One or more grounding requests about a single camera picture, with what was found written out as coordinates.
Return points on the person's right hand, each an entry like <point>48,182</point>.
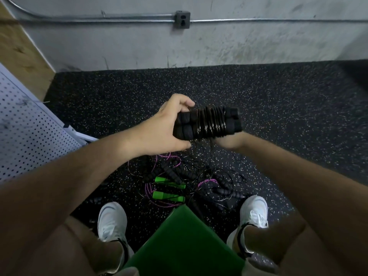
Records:
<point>233,140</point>

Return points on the person's left hand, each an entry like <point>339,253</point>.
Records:
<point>155,130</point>

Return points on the white pegboard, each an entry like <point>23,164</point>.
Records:
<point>26,129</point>

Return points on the person's left forearm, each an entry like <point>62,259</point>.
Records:
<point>57,192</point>

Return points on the person's right forearm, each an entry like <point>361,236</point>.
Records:
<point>310,186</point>

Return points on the white pegboard stand foot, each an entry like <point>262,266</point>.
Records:
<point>80,134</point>

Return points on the person's right leg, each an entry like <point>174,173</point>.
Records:
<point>293,244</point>

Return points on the person's leg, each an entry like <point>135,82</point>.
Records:
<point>293,244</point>
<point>69,250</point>

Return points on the person's left leg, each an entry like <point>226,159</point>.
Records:
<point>69,250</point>

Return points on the white right shoe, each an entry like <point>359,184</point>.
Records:
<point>253,218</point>

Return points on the white shoe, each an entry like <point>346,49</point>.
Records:
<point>253,218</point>
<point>114,227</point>

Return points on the white left shoe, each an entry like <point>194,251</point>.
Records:
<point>114,227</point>

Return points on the grey electrical junction box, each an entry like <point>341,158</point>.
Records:
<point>182,19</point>

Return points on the metal conduit pipe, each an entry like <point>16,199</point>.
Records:
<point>115,20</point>

